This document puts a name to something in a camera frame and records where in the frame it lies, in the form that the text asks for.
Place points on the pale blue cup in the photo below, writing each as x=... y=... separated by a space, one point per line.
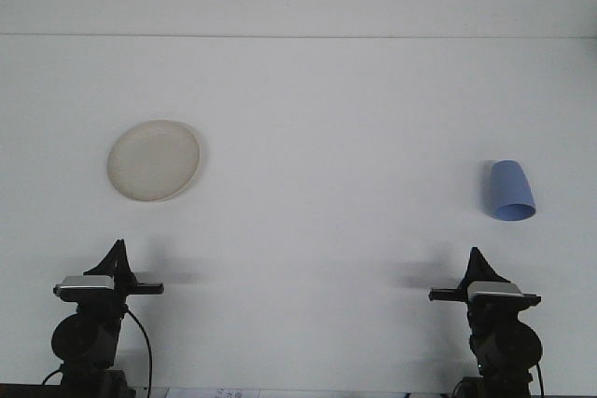
x=510 y=188

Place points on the pale round plate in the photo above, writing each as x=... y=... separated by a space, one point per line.
x=154 y=160

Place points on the white printed paper sheet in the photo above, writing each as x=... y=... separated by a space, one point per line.
x=214 y=392

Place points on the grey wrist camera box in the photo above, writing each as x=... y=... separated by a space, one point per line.
x=494 y=292
x=84 y=287

